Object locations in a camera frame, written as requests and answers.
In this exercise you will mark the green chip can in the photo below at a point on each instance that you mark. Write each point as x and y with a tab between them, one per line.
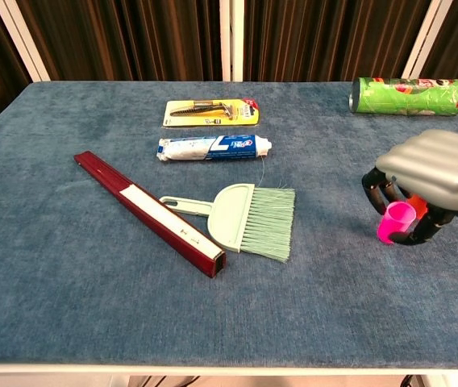
410	96

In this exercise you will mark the blue fabric table mat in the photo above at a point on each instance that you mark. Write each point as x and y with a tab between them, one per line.
92	302

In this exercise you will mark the red and cream stick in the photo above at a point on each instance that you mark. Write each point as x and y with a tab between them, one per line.
152	213

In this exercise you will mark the orange plastic cup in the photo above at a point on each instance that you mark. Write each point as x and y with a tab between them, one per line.
419	206

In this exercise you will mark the pink plastic cup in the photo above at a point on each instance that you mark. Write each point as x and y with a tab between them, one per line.
394	223

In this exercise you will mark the white frame post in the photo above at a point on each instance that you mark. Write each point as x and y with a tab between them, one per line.
23	40
231	40
426	38

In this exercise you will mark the dark brown curtain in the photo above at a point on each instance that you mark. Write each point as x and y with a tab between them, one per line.
132	36

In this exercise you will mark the yellow razor blister pack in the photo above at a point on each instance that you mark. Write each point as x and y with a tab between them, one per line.
213	113

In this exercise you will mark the white blue toothpaste tube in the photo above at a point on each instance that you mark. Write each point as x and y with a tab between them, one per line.
213	148

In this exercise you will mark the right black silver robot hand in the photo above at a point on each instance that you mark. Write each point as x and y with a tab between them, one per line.
438	169

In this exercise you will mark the mint green hand brush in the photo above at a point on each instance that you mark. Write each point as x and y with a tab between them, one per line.
233	213

